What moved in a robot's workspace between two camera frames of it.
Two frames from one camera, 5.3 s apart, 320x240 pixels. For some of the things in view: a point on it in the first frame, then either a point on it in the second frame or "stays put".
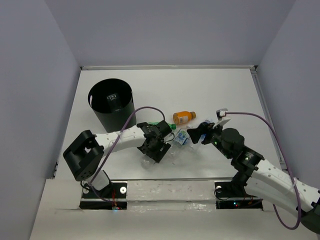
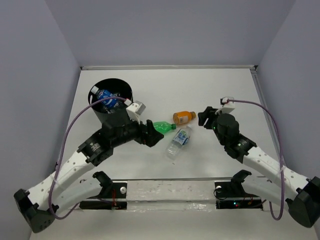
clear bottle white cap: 112,99 to 109,111
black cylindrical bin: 113,101 stays put
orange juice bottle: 182,117 stays put
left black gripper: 156,155 to 149,135
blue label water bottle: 203,136 to 102,94
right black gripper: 203,128 to 209,113
